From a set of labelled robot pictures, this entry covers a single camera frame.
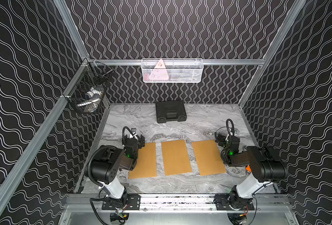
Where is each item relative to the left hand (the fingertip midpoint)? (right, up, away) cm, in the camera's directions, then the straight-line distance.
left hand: (133, 133), depth 93 cm
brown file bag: (+28, -15, -1) cm, 32 cm away
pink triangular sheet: (+18, +40, -3) cm, 44 cm away
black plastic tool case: (+26, +16, +17) cm, 35 cm away
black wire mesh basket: (-30, +41, +6) cm, 51 cm away
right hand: (+64, -1, +3) cm, 64 cm away
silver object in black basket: (-17, +17, -19) cm, 31 cm away
